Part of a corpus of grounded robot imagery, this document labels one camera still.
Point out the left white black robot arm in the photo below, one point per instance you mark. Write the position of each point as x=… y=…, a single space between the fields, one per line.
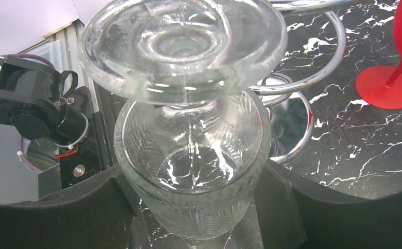
x=33 y=100

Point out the clear glass tumbler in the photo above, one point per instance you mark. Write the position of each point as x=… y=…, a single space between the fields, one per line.
x=193 y=136

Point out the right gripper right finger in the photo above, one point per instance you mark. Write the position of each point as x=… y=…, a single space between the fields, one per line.
x=295 y=212

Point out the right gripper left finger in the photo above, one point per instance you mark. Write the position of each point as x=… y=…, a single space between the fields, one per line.
x=95 y=213

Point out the silver round glass rack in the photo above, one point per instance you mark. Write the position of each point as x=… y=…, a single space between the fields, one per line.
x=284 y=88

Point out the red plastic wine glass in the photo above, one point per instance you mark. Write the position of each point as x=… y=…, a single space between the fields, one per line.
x=381 y=86

